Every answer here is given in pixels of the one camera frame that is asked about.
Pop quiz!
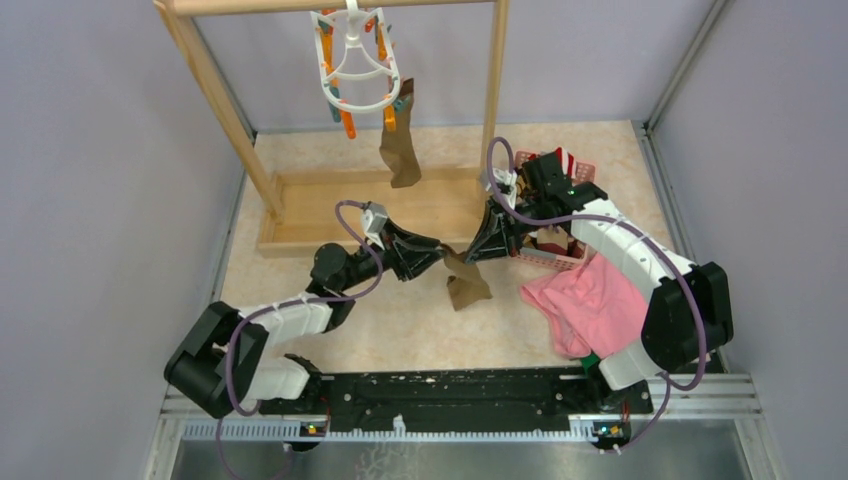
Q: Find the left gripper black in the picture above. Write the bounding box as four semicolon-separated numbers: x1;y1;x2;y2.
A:
338;217;445;292

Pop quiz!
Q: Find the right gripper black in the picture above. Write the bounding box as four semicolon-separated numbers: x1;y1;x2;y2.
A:
463;195;547;265

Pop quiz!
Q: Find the brown sock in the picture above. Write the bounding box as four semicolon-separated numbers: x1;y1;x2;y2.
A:
379;78;422;189
442;244;493;311

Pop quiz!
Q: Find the white round clip hanger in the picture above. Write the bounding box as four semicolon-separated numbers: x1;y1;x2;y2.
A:
310;1;402;139

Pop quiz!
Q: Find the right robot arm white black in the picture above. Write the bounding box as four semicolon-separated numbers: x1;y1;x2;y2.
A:
467;153;732;412

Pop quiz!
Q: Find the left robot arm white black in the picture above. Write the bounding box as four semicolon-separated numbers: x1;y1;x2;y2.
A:
163;221;447;419

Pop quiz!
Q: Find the purple striped tan sock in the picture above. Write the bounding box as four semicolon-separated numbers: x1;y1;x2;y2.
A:
537;227;585;258

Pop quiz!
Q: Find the wooden clothes rack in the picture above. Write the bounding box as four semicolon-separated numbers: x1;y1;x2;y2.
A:
155;1;483;257

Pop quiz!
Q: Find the red white striped sock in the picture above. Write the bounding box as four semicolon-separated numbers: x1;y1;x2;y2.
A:
555;147;577;179

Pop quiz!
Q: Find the pink plastic basket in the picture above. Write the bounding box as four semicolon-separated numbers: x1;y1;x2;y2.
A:
505;148;596;271

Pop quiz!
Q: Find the pink cloth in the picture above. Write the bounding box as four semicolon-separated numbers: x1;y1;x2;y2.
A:
520;255;648;359

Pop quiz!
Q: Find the green cloth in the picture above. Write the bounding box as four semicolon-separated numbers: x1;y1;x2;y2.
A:
579;352;601;373

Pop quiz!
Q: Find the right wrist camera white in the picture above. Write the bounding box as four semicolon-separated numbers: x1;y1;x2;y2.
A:
486;169;519;208

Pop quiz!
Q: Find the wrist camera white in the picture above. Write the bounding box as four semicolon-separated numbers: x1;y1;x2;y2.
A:
360;202;389;248
486;169;519;208

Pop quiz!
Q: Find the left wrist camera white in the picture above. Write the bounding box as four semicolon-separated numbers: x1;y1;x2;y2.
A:
360;202;389;248

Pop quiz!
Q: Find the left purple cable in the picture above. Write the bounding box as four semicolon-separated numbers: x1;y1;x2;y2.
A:
215;199;386;480

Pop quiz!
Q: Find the purple cable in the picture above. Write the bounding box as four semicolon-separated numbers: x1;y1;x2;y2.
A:
215;199;386;480
486;137;709;453

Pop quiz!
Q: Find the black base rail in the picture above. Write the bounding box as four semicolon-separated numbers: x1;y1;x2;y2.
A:
259;367;654;448

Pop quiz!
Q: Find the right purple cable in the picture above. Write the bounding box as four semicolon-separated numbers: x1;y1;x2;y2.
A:
486;137;709;453

